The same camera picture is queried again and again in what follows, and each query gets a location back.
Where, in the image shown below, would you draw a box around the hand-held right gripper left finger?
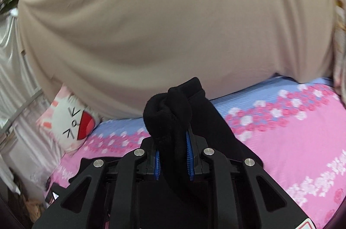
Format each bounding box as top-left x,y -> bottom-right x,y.
32,137 -> 163,229

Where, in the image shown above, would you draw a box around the grey metal rail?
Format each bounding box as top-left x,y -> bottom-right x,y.
0,90 -> 44,135

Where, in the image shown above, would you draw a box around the patterned beige curtain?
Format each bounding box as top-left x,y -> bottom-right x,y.
330,0 -> 346,107

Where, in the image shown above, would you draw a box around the pink floral bedsheet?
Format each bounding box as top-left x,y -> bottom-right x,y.
43,76 -> 346,229

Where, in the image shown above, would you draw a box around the beige cloth cover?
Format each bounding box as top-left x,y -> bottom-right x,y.
16,0 -> 339,121

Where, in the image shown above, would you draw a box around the black pants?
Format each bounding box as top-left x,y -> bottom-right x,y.
69,77 -> 265,229

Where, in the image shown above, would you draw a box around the silver curtain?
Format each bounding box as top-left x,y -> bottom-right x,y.
0,10 -> 67,193

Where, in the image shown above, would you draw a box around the white cat face pillow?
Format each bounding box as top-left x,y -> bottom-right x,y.
36,84 -> 104,154

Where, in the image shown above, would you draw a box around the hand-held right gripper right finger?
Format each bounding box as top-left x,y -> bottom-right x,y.
185,129 -> 312,229

